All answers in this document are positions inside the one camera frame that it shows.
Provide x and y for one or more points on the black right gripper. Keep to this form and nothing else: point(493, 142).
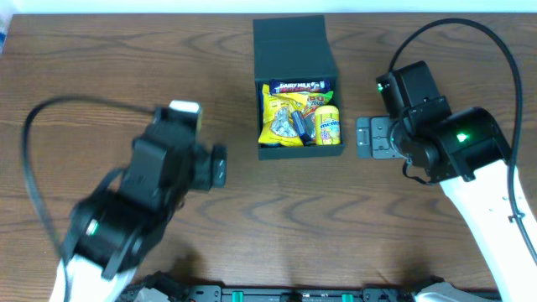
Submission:
point(378, 137)

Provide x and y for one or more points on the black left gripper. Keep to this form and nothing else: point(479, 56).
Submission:
point(216, 166)

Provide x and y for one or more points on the yellow candy bottle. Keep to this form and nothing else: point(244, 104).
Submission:
point(327, 125)

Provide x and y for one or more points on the green Haribo gummy bag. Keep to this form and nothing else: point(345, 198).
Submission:
point(310, 102)

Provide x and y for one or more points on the blue Eclipse mint box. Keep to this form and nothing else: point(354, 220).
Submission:
point(303, 132)

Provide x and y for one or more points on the yellow snack bag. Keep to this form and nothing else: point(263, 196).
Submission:
point(278, 125)

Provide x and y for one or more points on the Dairy Milk chocolate bar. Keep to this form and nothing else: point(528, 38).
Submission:
point(279, 87)

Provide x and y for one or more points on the dark green box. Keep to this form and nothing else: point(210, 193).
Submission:
point(292, 50)

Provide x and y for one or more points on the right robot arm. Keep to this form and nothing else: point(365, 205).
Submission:
point(467, 155)

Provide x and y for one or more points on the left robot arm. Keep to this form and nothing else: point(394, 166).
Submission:
point(114, 228)

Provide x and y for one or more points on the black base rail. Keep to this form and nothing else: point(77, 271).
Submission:
point(214, 293)

